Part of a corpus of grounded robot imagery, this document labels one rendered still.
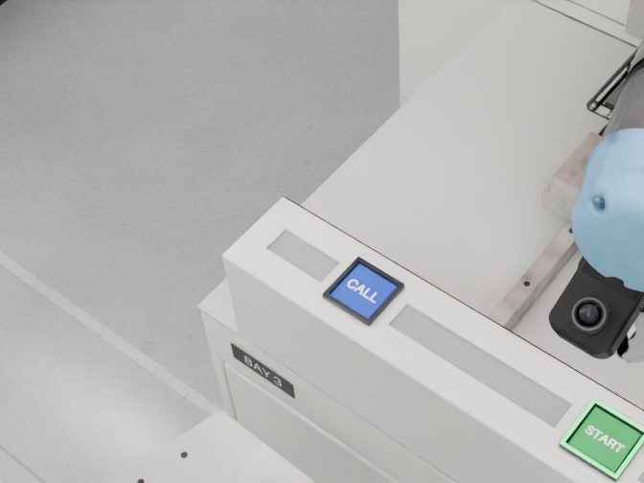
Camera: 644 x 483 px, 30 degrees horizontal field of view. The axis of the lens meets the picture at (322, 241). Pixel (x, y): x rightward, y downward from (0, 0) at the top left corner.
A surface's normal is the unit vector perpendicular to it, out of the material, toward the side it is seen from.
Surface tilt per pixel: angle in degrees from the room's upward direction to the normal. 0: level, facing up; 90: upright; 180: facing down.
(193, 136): 0
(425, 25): 90
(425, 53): 90
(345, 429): 90
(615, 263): 90
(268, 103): 0
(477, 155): 0
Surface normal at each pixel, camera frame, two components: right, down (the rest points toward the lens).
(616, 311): -0.33, -0.25
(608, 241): -0.42, 0.73
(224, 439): -0.06, -0.61
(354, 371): -0.63, 0.64
